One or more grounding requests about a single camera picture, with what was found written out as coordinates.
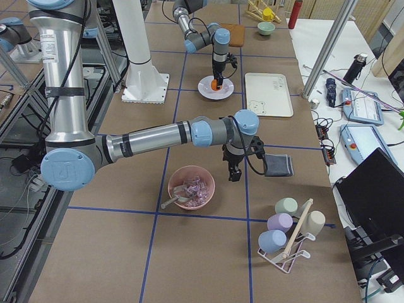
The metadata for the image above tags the near teach pendant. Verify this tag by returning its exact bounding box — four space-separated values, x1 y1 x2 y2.
340 124 397 165

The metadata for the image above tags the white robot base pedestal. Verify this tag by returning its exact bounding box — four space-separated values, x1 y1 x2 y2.
113 0 170 104

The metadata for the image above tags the beige cup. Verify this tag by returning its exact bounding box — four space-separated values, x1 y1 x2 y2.
302 210 326 237

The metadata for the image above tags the green bowl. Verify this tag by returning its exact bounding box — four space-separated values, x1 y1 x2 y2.
257 21 276 36

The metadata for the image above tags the folded grey cloth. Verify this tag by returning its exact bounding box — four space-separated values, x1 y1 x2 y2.
264 154 294 177

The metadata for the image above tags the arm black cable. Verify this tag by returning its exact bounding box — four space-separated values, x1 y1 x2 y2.
162 0 237 80
232 115 269 175

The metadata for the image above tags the teach pendant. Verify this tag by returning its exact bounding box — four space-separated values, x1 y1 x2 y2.
342 88 384 126
340 124 397 165

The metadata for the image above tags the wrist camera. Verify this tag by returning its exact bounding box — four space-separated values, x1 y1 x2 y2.
227 53 238 70
246 136 265 160

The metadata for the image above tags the green pastel cup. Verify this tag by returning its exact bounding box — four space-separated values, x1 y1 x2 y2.
275 197 298 216

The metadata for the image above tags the wooden tray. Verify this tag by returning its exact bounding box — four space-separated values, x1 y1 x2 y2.
220 23 245 47

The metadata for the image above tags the cream bear serving tray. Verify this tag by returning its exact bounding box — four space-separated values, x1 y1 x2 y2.
244 73 294 117

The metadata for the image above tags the far teach pendant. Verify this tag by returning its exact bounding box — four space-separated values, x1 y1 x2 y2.
342 88 384 126

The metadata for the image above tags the white round plate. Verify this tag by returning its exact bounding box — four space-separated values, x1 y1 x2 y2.
198 76 234 100

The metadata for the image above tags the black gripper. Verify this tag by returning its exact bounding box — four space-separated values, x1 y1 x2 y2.
222 145 246 182
212 59 226 90

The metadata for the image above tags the folded dark blue umbrella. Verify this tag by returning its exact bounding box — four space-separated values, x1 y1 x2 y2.
326 78 336 107

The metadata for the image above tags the blue cup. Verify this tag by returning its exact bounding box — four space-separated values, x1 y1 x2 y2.
258 230 287 253

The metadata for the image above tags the aluminium frame post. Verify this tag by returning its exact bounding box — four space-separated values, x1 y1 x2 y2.
302 0 358 99

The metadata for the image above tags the yellow cup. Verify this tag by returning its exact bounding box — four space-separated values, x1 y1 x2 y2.
262 8 276 21

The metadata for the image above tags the black monitor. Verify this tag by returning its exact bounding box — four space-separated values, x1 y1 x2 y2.
336 148 403 238

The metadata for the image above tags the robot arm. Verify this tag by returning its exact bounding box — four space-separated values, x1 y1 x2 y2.
172 0 233 91
27 1 264 192

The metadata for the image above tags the orange fruit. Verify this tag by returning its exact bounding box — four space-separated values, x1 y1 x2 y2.
211 79 222 91

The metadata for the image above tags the purple cup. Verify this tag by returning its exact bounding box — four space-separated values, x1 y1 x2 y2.
267 213 293 233

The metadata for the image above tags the pink bowl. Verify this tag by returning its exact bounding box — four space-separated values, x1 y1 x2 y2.
167 165 215 210

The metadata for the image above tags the black water bottle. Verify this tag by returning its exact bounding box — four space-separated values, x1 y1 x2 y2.
343 53 368 84

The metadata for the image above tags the red bottle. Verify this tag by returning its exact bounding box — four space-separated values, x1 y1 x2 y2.
288 0 303 29

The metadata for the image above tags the metal scoop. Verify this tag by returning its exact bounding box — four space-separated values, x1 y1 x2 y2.
160 186 193 209

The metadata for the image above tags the wooden cup rack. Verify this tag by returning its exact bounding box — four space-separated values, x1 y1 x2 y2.
246 0 282 23

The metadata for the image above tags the white cup rack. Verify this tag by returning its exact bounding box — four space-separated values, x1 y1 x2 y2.
257 198 316 273

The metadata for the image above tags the power strip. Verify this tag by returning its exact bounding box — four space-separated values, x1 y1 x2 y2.
316 124 336 167

